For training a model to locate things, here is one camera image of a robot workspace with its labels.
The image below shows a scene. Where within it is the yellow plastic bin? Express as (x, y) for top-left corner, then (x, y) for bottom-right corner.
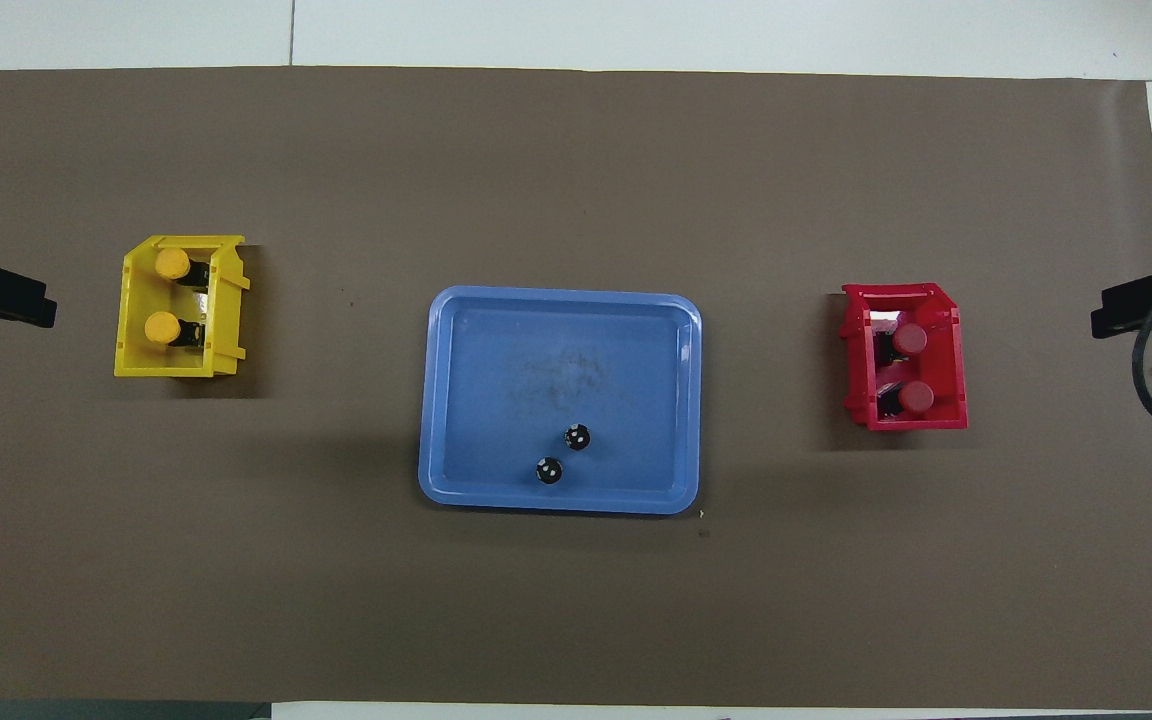
(114, 235), (252, 381)

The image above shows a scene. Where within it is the red plastic bin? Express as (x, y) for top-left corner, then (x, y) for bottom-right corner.
(839, 283), (969, 433)

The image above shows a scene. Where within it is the brown paper mat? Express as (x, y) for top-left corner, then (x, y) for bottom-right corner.
(0, 66), (1152, 711)

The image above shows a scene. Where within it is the yellow push button switch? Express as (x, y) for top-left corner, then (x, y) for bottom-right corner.
(154, 248), (212, 291)
(144, 311), (209, 351)

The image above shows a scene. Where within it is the red push button switch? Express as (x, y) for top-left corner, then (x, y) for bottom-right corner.
(876, 322), (929, 363)
(878, 380), (937, 419)

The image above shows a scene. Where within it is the blue plastic tray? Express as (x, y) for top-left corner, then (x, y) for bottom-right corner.
(418, 285), (704, 516)

